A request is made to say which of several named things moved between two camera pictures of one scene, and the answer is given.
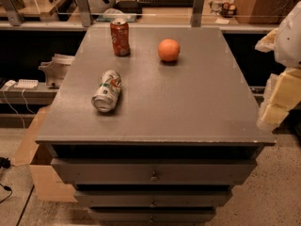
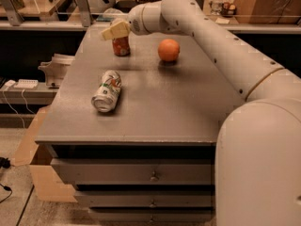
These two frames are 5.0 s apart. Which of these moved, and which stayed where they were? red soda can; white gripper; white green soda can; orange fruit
Moved: white gripper
Stayed: red soda can; white green soda can; orange fruit
